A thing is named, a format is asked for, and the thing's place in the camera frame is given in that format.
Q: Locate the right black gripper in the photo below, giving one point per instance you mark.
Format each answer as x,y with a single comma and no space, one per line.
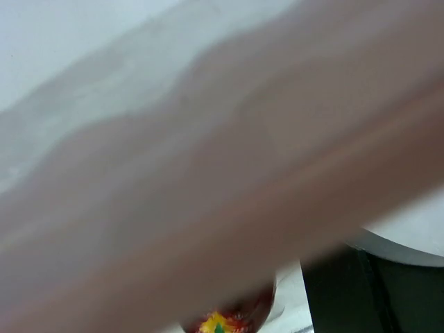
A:
354,291

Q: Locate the clear zip top bag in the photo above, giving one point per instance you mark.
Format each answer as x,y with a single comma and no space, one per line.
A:
188,160

